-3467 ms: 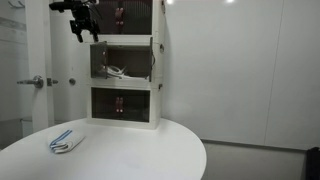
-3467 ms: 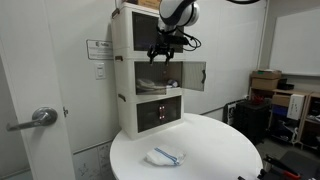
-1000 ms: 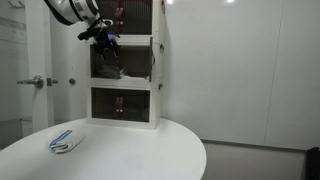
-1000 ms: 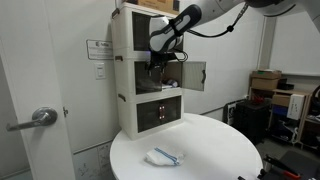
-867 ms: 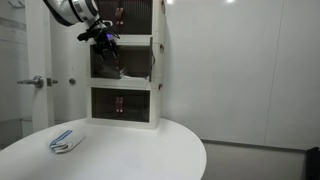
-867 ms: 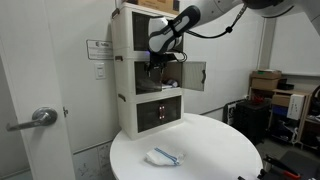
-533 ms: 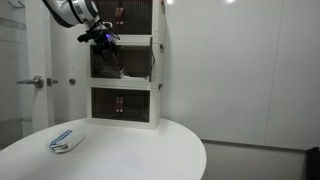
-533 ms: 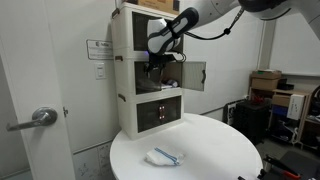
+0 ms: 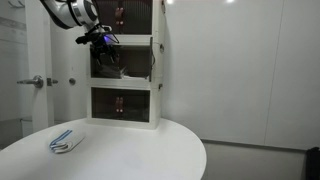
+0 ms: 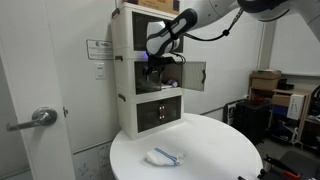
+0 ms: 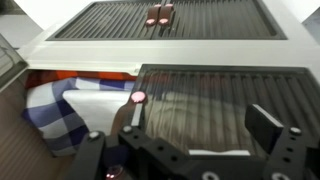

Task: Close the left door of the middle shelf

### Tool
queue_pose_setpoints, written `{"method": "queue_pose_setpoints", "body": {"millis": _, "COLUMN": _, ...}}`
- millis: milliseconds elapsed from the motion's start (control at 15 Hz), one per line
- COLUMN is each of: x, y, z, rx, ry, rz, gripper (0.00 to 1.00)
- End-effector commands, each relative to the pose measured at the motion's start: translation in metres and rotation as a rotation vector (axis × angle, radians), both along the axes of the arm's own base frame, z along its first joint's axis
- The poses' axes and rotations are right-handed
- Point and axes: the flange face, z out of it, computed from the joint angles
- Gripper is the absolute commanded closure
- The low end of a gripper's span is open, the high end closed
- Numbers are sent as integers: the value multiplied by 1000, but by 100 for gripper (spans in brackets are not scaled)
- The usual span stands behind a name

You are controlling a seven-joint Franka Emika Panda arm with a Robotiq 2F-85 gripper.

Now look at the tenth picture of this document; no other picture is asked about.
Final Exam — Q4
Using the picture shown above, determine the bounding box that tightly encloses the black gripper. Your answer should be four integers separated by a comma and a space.
143, 54, 177, 78

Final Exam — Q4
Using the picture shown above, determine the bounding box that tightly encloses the translucent ribbed shelf door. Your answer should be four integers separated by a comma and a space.
135, 61, 165, 96
181, 60, 208, 93

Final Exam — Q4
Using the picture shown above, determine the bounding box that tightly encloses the white stacked shelf cabinet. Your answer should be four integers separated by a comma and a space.
110, 2, 186, 141

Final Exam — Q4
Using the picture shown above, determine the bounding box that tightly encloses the white room door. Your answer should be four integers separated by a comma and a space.
0, 0, 76, 180

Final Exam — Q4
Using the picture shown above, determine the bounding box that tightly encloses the wooden shelf unit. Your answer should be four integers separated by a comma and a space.
248, 87, 320, 152

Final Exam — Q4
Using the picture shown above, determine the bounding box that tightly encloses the blue white checked cloth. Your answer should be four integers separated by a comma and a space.
161, 78, 180, 90

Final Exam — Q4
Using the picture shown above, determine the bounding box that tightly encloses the cardboard box with black print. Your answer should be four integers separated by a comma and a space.
121, 0, 183, 16

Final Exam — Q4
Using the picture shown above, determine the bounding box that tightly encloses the white blue-striped cloth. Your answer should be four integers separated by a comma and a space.
144, 146, 185, 167

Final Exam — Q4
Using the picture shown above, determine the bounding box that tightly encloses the black white poster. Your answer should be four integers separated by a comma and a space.
222, 99, 246, 126

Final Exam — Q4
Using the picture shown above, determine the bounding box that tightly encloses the black storage crate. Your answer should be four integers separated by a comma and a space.
232, 99, 271, 146

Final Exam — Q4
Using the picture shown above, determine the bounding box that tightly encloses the white sheet with drawings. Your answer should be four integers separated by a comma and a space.
72, 142, 114, 180

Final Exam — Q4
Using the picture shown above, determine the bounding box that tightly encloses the brown cardboard box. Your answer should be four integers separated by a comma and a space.
250, 77, 281, 91

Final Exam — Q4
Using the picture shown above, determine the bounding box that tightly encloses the flat cardboard box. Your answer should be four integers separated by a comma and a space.
251, 69, 283, 81

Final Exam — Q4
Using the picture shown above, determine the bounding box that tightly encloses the small cardboard box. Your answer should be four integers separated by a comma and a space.
271, 94, 291, 108

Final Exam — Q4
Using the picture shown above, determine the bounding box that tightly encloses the white whiteboard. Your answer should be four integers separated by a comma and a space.
268, 13, 320, 78

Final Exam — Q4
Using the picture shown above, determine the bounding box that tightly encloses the white product box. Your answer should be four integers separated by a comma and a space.
286, 93, 306, 121

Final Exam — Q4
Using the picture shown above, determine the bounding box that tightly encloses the white light switch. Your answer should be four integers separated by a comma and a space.
94, 62, 107, 81

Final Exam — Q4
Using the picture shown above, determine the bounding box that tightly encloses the white wall sign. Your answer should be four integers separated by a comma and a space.
85, 39, 115, 61

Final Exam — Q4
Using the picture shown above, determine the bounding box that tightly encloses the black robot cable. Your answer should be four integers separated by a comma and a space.
165, 7, 246, 66

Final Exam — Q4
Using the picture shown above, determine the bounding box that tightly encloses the white wall conduit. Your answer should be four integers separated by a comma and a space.
256, 18, 269, 71

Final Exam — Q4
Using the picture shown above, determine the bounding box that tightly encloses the silver lever door handle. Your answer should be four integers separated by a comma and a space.
5, 106, 58, 132

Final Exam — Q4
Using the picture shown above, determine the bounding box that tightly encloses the red handled tool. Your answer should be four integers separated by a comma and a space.
263, 155, 302, 180

